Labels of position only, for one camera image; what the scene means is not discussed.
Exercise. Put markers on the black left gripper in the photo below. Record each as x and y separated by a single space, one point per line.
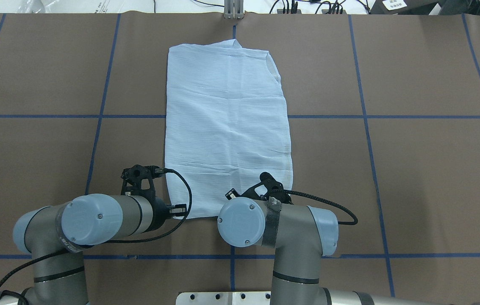
160 210

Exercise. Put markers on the light blue button shirt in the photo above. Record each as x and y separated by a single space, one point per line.
226 123

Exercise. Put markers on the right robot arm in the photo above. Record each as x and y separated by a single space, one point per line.
301 236

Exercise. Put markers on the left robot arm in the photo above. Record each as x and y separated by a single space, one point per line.
57 236

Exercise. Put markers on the clear plastic bag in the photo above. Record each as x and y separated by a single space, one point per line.
70 6

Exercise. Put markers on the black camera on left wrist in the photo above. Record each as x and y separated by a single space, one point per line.
138 181

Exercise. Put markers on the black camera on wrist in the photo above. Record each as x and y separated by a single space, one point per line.
267 187
138 181

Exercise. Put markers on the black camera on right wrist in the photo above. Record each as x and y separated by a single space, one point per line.
267 187

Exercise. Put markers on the aluminium frame post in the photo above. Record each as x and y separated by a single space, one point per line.
234 9

